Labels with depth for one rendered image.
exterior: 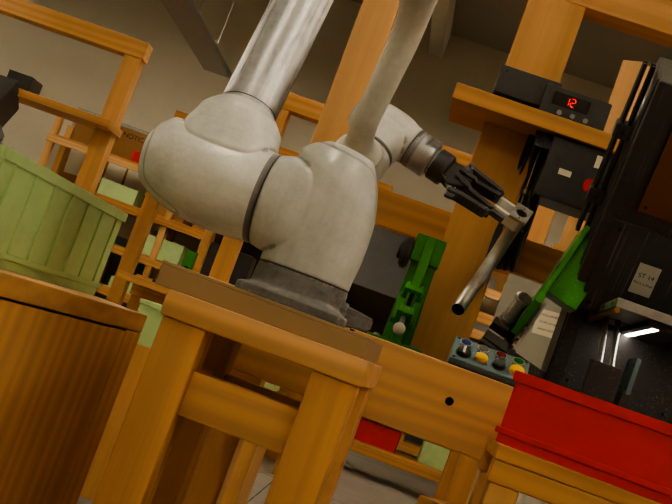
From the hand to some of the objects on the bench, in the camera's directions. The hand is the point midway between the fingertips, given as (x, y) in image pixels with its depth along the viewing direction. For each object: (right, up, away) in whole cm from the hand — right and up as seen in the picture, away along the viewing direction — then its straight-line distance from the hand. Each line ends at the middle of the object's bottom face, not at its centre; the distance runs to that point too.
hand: (508, 214), depth 253 cm
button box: (-11, -35, -34) cm, 50 cm away
